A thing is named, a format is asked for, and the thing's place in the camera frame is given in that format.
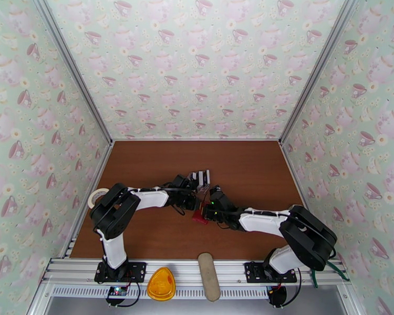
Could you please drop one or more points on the red card holder wallet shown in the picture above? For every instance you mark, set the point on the red card holder wallet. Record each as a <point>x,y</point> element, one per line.
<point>197,219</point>

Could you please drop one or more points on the clear acrylic card stand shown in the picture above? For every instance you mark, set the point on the clear acrylic card stand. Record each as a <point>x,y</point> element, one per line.
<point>205,189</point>

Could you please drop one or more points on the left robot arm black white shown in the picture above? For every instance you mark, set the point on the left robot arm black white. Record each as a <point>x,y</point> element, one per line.
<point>115,209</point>

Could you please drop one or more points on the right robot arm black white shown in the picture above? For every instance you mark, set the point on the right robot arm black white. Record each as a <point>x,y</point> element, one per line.
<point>308,235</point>

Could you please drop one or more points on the white and navy credit card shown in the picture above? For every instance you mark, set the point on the white and navy credit card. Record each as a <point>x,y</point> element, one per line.
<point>201,179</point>
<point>194,178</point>
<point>207,178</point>

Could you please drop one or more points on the beige oblong foam pad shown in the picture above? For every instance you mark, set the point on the beige oblong foam pad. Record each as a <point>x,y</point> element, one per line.
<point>209,278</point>

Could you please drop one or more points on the orange translucent plastic cover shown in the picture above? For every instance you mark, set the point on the orange translucent plastic cover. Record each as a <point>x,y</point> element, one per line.
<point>161,284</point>

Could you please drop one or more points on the beige masking tape roll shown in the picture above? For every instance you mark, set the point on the beige masking tape roll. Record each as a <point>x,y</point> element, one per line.
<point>92,201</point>

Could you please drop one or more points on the black round plastic device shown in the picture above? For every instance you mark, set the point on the black round plastic device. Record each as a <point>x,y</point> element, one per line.
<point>277,296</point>

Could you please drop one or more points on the small circuit board with led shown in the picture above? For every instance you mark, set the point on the small circuit board with led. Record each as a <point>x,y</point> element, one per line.
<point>116,292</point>

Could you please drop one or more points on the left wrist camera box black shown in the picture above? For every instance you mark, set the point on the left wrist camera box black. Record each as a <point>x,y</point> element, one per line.
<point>181,182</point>

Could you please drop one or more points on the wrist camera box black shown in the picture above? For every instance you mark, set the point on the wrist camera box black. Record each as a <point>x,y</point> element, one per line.
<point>220,197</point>
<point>181,182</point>

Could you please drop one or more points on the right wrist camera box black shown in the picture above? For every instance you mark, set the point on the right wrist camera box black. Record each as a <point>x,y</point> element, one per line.
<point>220,197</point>

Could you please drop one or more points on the aluminium front frame rail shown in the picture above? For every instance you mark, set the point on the aluminium front frame rail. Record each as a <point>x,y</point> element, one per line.
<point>184,273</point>

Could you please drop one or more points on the aluminium back rail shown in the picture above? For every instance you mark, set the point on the aluminium back rail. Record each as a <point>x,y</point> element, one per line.
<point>197,139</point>

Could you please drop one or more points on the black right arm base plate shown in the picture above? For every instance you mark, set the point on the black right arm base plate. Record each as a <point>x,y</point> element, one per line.
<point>251,273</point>

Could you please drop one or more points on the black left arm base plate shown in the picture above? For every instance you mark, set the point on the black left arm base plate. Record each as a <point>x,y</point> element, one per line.
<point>139,269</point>

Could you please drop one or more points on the aluminium table side rail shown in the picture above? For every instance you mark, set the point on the aluminium table side rail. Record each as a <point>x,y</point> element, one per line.
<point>292,166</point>
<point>101,166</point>

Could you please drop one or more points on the aluminium frame leg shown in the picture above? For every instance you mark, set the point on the aluminium frame leg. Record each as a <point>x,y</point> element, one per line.
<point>349,301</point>
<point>38,301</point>

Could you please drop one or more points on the aluminium corner post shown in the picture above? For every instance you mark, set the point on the aluminium corner post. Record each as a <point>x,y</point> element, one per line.
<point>73,68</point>
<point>317,68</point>

